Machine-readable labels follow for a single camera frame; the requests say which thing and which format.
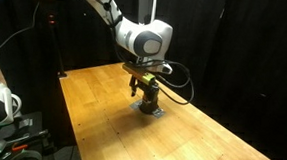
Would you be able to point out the black stand pole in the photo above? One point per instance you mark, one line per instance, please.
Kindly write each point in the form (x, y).
(56, 44)

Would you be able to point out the white vertical pole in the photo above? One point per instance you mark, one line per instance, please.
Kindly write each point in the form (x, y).
(153, 5)

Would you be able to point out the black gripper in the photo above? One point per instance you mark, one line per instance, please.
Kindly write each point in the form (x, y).
(144, 85)

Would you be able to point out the black equipment case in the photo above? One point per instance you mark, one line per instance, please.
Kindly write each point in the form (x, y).
(30, 133)

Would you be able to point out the grey square coaster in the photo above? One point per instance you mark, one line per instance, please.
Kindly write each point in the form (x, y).
(159, 113)

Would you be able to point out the tan wrist camera box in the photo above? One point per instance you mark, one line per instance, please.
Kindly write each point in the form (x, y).
(140, 75)

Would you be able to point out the dark brown plastic cup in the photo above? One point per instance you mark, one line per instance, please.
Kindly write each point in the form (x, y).
(148, 107)

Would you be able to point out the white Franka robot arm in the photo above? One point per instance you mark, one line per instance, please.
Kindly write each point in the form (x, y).
(142, 40)

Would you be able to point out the red tape band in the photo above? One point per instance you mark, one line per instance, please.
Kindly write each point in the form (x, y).
(146, 99)

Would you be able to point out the grey duct tape piece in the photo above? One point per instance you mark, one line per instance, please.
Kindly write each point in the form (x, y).
(135, 105)

